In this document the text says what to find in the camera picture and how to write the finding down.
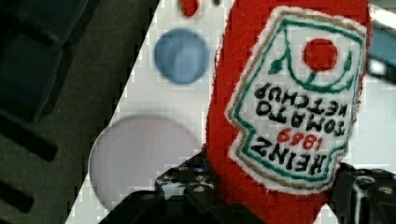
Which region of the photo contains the red plush ketchup bottle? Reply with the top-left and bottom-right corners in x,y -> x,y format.
206,0 -> 371,224

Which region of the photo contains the round grey plate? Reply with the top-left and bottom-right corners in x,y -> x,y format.
89,115 -> 201,210

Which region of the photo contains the blue bowl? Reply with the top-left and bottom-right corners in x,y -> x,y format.
154,28 -> 210,85

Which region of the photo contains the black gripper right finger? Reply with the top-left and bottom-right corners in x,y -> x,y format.
328,162 -> 396,224

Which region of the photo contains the red toy strawberry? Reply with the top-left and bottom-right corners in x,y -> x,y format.
179,0 -> 199,18

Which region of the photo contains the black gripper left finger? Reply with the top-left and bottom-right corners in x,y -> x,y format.
99,147 -> 265,224

